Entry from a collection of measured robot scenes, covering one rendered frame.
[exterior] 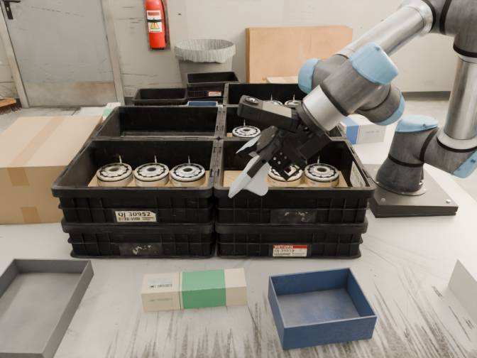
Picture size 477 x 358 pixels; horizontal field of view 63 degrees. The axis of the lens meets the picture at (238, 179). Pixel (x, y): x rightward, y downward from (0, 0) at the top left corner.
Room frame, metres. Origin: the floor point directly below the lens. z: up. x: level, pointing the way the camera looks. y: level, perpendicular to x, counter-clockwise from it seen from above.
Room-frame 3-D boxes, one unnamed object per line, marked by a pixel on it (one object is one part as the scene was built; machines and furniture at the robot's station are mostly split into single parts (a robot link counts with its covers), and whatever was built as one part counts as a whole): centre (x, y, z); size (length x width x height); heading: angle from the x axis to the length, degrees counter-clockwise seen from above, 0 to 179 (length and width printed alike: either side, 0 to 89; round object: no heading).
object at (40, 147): (1.18, 0.64, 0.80); 0.40 x 0.30 x 0.20; 4
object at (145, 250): (0.95, 0.26, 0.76); 0.40 x 0.30 x 0.12; 90
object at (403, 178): (1.16, -0.55, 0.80); 0.15 x 0.15 x 0.10
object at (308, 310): (0.62, -0.18, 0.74); 0.20 x 0.15 x 0.07; 98
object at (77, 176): (0.95, 0.26, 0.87); 0.40 x 0.30 x 0.11; 90
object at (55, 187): (0.95, 0.26, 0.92); 0.40 x 0.30 x 0.02; 90
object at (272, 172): (1.02, -0.14, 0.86); 0.10 x 0.10 x 0.01
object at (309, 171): (1.02, -0.25, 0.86); 0.10 x 0.10 x 0.01
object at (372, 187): (0.95, -0.14, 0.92); 0.40 x 0.30 x 0.02; 90
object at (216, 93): (2.98, 0.20, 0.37); 0.42 x 0.34 x 0.46; 93
